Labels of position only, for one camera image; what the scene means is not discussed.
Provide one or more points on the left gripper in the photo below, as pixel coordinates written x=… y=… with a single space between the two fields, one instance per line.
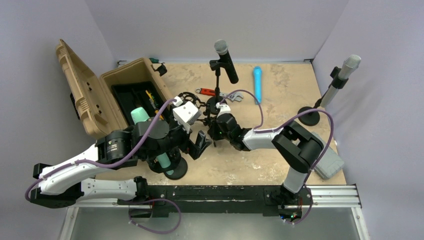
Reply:
x=194 y=149

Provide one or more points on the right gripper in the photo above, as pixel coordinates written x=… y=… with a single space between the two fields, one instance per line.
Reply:
x=217 y=137

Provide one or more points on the black round-base mic stand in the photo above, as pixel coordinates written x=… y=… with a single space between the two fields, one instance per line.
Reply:
x=216 y=66

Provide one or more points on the black tripod shock-mount stand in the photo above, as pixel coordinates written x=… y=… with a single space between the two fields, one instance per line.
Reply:
x=205 y=108

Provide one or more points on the blue microphone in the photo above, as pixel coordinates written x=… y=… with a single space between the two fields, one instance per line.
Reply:
x=257 y=77

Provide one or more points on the black handheld microphone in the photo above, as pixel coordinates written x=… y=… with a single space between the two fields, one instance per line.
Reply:
x=222 y=49

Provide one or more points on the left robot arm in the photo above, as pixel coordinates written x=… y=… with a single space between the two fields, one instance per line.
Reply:
x=74 y=180

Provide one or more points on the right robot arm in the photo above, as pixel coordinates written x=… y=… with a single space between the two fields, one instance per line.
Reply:
x=298 y=147

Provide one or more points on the mint green microphone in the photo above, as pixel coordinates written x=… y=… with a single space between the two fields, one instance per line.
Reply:
x=155 y=134

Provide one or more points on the black stand right side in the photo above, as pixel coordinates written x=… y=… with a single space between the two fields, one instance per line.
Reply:
x=311 y=118

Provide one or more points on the silver grey microphone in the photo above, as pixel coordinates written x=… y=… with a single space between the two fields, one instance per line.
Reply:
x=340 y=76

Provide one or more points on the yellow screwdriver in toolbox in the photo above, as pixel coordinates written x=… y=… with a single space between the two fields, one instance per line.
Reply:
x=152 y=101

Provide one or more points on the tan plastic toolbox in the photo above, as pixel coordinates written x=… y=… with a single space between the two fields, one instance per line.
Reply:
x=97 y=108

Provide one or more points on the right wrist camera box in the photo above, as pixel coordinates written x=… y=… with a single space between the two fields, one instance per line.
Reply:
x=222 y=108

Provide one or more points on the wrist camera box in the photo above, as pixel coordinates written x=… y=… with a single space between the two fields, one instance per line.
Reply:
x=222 y=108
x=185 y=113

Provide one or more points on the black round shock-mount stand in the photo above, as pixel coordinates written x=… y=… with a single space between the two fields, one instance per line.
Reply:
x=171 y=163

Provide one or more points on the red-handled adjustable wrench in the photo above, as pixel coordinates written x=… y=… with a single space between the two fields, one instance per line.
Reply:
x=210 y=92

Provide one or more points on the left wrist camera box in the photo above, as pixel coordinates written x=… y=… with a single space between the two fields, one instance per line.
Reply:
x=185 y=113

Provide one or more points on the black aluminium mounting rail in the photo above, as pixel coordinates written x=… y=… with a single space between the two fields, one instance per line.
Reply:
x=266 y=200

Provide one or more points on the green-handled tool behind toolbox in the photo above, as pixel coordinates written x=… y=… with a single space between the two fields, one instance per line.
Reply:
x=155 y=61

